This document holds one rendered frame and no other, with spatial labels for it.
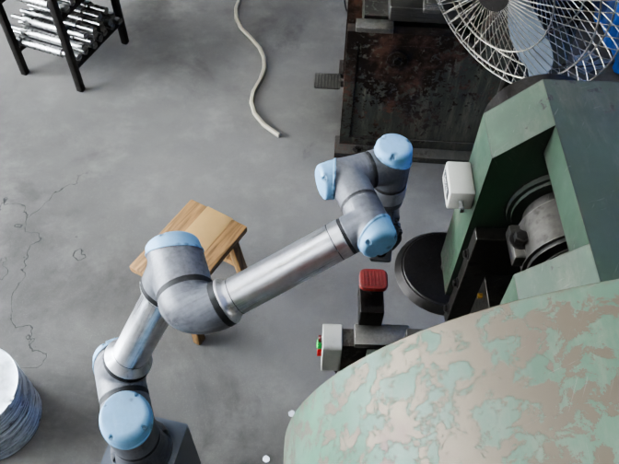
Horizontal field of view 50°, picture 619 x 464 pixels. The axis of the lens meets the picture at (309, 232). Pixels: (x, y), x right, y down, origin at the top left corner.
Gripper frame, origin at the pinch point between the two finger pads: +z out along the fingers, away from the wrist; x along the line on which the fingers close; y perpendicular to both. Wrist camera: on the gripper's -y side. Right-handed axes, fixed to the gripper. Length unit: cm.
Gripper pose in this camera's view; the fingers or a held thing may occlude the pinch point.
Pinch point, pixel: (378, 257)
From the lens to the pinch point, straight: 155.7
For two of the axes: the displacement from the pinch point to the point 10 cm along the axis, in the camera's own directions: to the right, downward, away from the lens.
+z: -0.1, 6.1, 7.9
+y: 0.3, -7.9, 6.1
